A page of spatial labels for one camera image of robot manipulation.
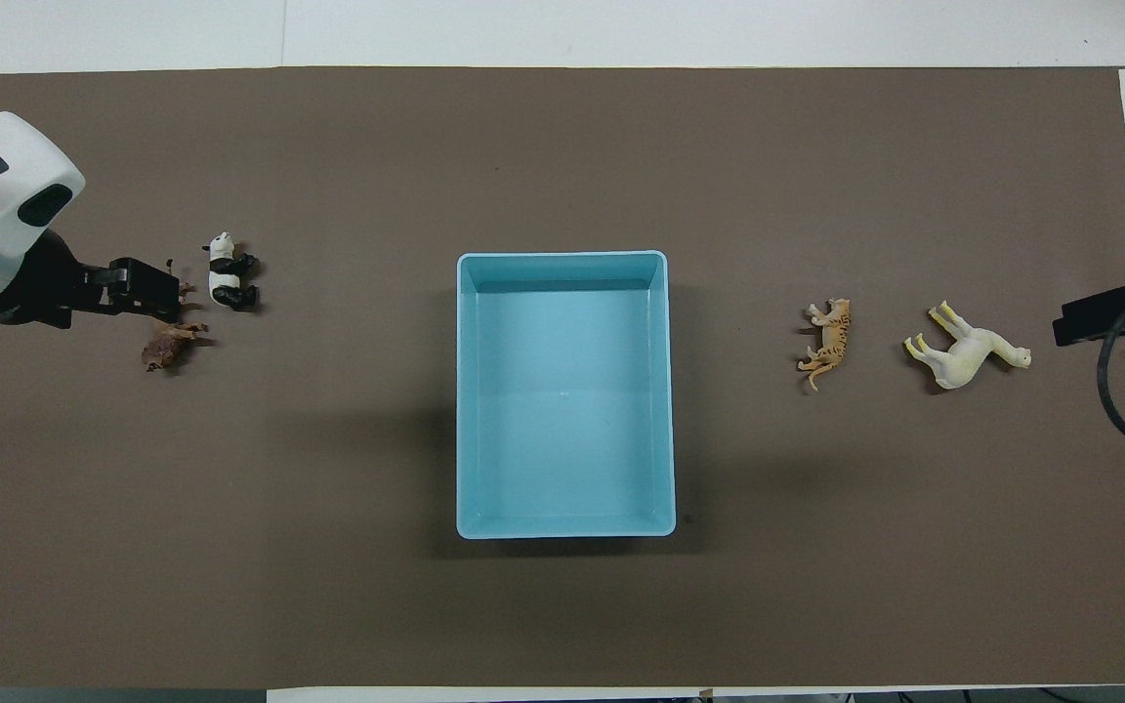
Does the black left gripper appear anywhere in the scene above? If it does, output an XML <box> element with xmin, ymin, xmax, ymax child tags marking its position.
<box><xmin>0</xmin><ymin>229</ymin><xmax>183</xmax><ymax>330</ymax></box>

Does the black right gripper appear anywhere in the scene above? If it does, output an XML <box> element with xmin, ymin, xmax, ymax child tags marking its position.
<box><xmin>1054</xmin><ymin>279</ymin><xmax>1125</xmax><ymax>348</ymax></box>

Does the brown lion toy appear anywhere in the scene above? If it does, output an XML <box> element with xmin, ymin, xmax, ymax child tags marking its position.
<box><xmin>142</xmin><ymin>281</ymin><xmax>211</xmax><ymax>374</ymax></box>

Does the black and white panda toy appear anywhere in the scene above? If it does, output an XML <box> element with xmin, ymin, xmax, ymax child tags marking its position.
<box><xmin>201</xmin><ymin>231</ymin><xmax>262</xmax><ymax>313</ymax></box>

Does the pale yellow horse toy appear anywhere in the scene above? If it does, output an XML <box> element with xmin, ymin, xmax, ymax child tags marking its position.
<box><xmin>903</xmin><ymin>301</ymin><xmax>1033</xmax><ymax>392</ymax></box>

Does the orange striped tiger toy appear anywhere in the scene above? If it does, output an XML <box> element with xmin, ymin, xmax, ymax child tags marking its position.
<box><xmin>796</xmin><ymin>298</ymin><xmax>854</xmax><ymax>393</ymax></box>

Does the light blue storage box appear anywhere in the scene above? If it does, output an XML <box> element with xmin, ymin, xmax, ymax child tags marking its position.
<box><xmin>456</xmin><ymin>251</ymin><xmax>678</xmax><ymax>540</ymax></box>

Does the brown table mat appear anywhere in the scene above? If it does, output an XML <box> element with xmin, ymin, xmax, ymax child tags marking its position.
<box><xmin>0</xmin><ymin>65</ymin><xmax>1125</xmax><ymax>690</ymax></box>

